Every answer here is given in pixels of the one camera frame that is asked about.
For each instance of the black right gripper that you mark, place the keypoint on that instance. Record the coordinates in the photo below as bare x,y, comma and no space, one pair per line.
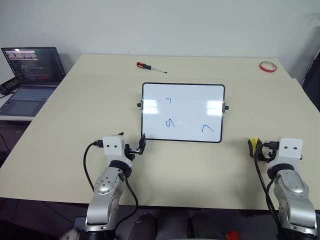
269,150

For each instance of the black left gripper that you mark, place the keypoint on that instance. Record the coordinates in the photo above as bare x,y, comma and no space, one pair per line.
132,150

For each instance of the yellow object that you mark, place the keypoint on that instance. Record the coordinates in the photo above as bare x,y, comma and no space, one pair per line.
254,145

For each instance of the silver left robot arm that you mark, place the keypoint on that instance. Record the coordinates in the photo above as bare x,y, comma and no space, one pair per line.
106,186

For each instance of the small black-framed whiteboard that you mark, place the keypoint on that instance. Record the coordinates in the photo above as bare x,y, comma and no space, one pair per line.
182,112

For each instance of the orange and black screwdriver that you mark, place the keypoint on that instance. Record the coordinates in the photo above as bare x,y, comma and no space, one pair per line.
145,66

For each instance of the red tape roll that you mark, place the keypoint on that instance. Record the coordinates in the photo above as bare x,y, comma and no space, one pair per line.
267,67

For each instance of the small red object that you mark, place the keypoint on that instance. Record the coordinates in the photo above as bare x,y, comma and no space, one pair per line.
232,236

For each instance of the blurry white object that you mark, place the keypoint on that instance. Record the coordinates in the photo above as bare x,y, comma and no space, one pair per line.
71,235

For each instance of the open grey laptop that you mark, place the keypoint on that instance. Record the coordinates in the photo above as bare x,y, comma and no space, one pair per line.
32,75

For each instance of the black handheld device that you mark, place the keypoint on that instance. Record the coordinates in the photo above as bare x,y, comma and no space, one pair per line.
9,86

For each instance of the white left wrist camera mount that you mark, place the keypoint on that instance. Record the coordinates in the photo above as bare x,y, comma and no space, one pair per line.
113,147

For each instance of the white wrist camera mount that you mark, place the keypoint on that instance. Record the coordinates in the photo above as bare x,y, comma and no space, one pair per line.
290,150
113,147

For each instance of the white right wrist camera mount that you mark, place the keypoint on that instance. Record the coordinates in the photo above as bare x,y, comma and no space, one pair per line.
290,150

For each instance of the black object at wall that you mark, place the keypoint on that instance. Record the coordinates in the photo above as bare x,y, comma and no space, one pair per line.
312,82

